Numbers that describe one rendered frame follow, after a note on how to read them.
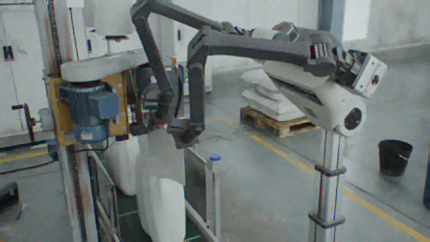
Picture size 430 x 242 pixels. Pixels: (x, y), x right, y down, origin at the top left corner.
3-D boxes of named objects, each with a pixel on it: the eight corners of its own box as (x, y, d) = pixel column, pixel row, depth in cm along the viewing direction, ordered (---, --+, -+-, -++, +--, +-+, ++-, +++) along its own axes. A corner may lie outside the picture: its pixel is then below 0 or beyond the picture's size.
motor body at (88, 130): (114, 141, 182) (108, 85, 173) (78, 149, 175) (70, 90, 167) (106, 131, 194) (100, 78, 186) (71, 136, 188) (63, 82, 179)
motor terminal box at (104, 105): (121, 119, 177) (118, 92, 173) (101, 126, 169) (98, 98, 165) (108, 115, 181) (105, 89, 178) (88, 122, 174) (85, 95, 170)
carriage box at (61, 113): (131, 134, 205) (125, 71, 195) (57, 148, 190) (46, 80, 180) (117, 119, 226) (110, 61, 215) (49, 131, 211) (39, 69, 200)
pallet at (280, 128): (356, 119, 525) (358, 108, 520) (279, 138, 469) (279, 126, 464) (312, 102, 593) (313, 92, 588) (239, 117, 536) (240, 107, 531)
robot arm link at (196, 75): (204, 66, 125) (205, 38, 131) (185, 66, 125) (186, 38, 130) (204, 136, 162) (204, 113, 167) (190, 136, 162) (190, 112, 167)
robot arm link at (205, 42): (190, 44, 117) (191, 18, 122) (184, 74, 129) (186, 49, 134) (341, 62, 125) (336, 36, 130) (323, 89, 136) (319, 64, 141)
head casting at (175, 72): (185, 116, 217) (182, 59, 207) (139, 124, 207) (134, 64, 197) (164, 101, 242) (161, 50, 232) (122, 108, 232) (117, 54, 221)
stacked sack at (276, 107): (323, 108, 490) (324, 95, 485) (277, 118, 458) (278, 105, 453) (299, 99, 524) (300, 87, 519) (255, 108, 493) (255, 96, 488)
